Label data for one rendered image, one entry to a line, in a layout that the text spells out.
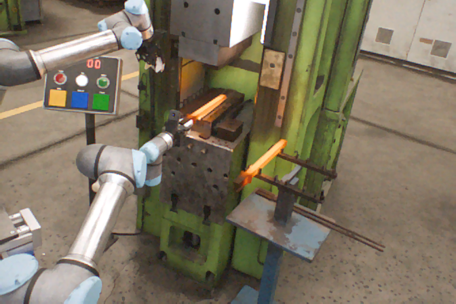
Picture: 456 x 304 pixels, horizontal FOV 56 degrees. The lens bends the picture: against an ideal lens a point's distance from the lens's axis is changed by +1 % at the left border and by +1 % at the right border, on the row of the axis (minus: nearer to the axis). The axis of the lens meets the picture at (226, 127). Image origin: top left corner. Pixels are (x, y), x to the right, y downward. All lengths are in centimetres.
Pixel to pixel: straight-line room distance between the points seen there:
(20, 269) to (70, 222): 177
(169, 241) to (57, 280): 137
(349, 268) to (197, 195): 116
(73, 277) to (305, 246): 96
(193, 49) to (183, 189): 72
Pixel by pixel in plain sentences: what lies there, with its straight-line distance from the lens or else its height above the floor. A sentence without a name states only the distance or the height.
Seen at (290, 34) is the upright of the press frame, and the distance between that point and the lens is 192.
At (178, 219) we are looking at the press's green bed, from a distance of 236.
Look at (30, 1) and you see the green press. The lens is 712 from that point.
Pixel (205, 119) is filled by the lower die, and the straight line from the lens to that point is 205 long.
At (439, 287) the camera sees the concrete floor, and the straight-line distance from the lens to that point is 306.
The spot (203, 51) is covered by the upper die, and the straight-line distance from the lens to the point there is 194.
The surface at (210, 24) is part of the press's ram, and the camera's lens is 189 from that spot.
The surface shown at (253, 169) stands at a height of 99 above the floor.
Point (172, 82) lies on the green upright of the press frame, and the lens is 224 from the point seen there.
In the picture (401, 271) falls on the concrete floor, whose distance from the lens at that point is 303.
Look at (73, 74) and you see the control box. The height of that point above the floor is 111.
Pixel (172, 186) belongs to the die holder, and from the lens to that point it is 225.
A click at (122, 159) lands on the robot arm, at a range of 137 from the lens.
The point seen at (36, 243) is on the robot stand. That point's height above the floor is 71.
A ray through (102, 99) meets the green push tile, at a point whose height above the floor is 102.
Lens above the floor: 191
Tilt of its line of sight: 27 degrees down
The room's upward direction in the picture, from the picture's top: 7 degrees clockwise
